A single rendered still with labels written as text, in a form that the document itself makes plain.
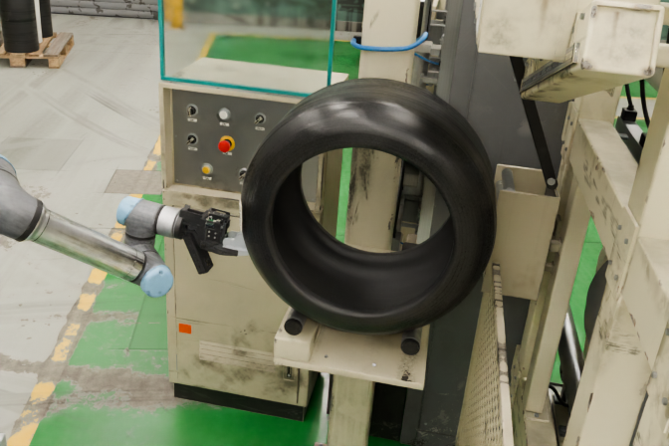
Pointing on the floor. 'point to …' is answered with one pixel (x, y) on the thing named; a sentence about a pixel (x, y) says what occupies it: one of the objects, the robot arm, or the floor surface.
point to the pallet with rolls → (30, 27)
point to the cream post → (361, 173)
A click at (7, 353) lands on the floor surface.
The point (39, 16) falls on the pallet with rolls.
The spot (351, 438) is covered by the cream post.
